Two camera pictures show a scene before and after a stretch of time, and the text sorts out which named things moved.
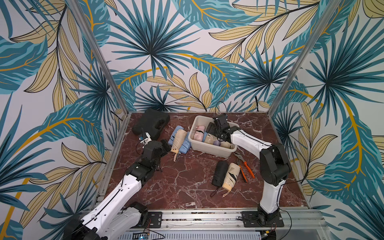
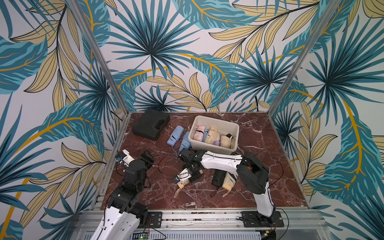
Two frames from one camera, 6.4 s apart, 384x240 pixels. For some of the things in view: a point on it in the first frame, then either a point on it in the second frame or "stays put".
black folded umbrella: [219, 175] stays put
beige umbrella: [180, 136] -> [181, 185]
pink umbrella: [198, 135] stays put
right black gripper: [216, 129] -> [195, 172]
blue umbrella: [186, 145] stays put
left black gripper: [167, 147] -> [148, 159]
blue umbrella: [205, 134] stays put
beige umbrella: [210, 138] stays put
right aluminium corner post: [304, 56] stays put
